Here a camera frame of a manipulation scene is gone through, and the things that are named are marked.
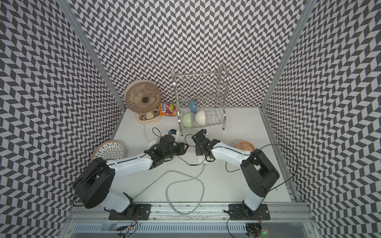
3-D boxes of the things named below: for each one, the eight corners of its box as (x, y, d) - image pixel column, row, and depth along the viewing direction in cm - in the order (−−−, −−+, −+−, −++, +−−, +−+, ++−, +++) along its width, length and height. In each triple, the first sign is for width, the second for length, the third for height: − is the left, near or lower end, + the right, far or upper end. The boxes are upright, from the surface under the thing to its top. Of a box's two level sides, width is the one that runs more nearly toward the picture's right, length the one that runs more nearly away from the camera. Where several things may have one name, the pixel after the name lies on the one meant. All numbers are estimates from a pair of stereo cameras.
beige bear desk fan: (138, 126, 111) (120, 91, 85) (145, 105, 125) (131, 70, 99) (160, 126, 111) (149, 91, 85) (164, 105, 125) (156, 70, 99)
